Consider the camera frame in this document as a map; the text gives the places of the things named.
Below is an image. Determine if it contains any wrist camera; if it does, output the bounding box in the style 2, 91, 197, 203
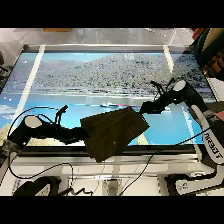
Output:
54, 104, 70, 126
149, 79, 167, 98

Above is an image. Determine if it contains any silver frame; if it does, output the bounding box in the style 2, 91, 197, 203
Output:
0, 145, 224, 197

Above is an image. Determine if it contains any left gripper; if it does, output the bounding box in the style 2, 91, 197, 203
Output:
63, 126, 90, 146

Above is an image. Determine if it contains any black cable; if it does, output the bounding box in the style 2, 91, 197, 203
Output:
6, 105, 64, 138
7, 156, 75, 192
119, 126, 213, 197

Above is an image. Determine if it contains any dark brown garment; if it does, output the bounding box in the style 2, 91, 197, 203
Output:
79, 106, 151, 164

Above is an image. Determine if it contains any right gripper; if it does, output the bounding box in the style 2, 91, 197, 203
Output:
139, 98, 166, 116

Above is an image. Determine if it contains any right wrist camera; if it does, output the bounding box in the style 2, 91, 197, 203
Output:
149, 79, 167, 98

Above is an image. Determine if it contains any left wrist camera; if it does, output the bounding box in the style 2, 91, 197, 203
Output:
54, 104, 70, 126

